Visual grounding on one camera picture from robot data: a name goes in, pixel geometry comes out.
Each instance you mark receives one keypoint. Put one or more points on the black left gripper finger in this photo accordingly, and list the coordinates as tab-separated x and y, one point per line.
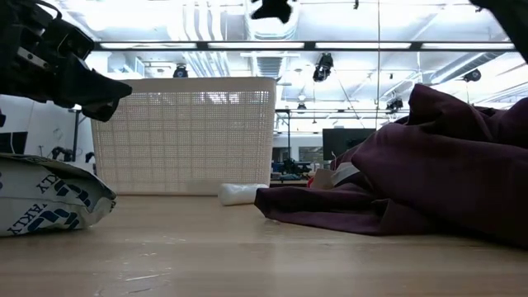
95	88
101	113

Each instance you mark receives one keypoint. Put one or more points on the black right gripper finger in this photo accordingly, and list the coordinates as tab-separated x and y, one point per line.
274	9

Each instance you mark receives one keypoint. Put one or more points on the white perforated plastic basket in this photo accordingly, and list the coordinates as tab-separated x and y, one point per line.
185	140

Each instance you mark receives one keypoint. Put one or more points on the white pouch with blue print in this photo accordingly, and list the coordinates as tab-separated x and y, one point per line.
45	194

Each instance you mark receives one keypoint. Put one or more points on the white plastic-wrapped gauze roll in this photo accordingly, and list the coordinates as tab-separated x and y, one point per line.
239	194

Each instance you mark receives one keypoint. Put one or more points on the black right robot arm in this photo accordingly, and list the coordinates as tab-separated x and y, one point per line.
509	20

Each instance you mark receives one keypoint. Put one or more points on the black tripod stand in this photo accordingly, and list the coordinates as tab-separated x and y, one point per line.
75	132

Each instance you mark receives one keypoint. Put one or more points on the black ceiling light truss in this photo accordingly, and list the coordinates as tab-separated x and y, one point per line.
309	45

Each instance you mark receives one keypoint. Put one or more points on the small black background monitor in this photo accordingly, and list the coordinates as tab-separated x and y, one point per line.
12	142

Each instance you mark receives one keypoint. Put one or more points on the thin vertical ceiling pole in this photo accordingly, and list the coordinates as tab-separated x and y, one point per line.
378	62

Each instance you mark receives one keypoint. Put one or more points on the large black background monitor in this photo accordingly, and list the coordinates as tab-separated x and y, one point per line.
344	142

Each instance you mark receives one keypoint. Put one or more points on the background desk with equipment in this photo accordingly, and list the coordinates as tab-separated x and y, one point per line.
290	171

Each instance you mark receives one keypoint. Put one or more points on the white cloth tag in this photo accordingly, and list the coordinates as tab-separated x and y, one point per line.
336	175

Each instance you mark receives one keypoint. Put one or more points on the maroon cloth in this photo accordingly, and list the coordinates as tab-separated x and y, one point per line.
445	173

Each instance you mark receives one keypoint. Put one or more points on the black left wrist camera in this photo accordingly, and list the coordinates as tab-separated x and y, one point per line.
76	43

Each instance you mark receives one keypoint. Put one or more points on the black ceiling-mounted camera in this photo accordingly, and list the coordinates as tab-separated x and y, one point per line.
323	68
180	72
394	104
472	75

